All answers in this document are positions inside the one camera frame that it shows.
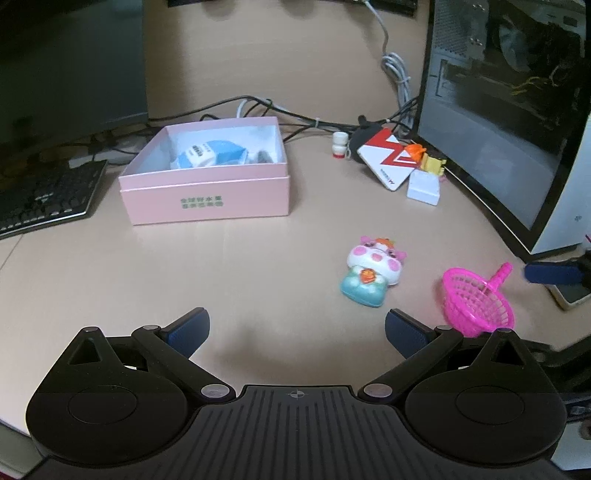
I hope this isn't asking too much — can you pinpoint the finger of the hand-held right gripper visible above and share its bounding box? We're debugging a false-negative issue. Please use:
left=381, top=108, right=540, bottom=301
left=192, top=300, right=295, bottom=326
left=523, top=258, right=591, bottom=288
left=513, top=339, right=591, bottom=368

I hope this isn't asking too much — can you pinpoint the black monitor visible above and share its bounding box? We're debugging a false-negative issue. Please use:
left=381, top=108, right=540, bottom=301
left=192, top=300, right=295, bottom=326
left=0, top=0, right=149, bottom=149

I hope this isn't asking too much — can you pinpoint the red white card box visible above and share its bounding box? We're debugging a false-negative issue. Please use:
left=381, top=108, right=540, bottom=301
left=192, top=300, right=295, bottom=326
left=358, top=128, right=419, bottom=192

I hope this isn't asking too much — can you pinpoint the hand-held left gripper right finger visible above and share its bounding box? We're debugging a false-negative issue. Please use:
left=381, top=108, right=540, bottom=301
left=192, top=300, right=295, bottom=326
left=363, top=309, right=541, bottom=405

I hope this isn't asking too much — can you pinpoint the pink plastic strainer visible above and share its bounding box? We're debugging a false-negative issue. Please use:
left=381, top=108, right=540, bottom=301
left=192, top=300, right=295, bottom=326
left=442, top=262, right=516, bottom=338

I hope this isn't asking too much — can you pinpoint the white power strip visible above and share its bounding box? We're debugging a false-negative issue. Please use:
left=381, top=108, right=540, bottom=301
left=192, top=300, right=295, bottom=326
left=69, top=138, right=141, bottom=168

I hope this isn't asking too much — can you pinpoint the pink cardboard box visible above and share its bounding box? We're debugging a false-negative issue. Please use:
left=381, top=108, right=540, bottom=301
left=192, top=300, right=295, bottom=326
left=117, top=116, right=291, bottom=226

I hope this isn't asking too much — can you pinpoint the yellow toy cup pink base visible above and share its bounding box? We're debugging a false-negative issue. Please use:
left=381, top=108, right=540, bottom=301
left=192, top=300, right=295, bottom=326
left=422, top=154, right=447, bottom=179

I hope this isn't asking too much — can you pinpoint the small white box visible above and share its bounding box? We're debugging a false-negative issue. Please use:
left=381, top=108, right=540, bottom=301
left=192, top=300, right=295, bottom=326
left=406, top=168, right=442, bottom=207

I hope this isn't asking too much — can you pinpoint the black cable bundle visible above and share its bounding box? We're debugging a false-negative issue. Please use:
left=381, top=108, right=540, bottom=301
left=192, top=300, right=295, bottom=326
left=148, top=95, right=419, bottom=141

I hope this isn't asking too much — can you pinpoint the white computer case glass panel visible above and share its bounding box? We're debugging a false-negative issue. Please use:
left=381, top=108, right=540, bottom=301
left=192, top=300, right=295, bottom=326
left=412, top=0, right=591, bottom=260

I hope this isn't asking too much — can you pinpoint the black keyboard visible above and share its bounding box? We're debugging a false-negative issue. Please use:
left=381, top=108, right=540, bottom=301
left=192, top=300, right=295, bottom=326
left=0, top=159, right=108, bottom=239

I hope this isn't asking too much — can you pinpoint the white cable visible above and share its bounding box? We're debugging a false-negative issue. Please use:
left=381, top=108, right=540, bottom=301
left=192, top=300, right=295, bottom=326
left=364, top=0, right=415, bottom=131

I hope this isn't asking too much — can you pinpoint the black power adapter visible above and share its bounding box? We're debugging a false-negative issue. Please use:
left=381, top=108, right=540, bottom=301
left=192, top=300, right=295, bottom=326
left=348, top=115, right=385, bottom=162

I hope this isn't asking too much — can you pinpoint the blue white milk carton toy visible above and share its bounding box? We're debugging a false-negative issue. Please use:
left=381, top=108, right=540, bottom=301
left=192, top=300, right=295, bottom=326
left=172, top=140, right=250, bottom=170

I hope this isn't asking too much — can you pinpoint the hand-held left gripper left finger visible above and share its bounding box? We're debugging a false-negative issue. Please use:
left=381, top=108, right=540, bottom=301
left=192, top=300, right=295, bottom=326
left=54, top=307, right=234, bottom=405

